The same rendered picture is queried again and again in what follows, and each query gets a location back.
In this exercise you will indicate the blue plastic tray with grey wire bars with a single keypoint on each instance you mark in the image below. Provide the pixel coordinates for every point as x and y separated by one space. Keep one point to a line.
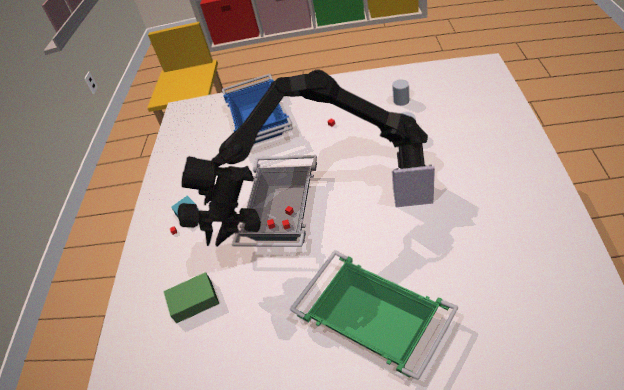
243 102

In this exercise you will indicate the teal block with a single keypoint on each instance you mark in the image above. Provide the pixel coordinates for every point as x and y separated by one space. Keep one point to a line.
186 200

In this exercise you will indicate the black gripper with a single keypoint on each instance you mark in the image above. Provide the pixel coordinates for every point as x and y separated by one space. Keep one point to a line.
220 210

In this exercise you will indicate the small green block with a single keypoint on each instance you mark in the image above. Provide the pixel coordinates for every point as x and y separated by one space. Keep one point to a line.
191 297

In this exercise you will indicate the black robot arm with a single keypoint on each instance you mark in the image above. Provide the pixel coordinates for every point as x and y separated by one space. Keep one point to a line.
399 129

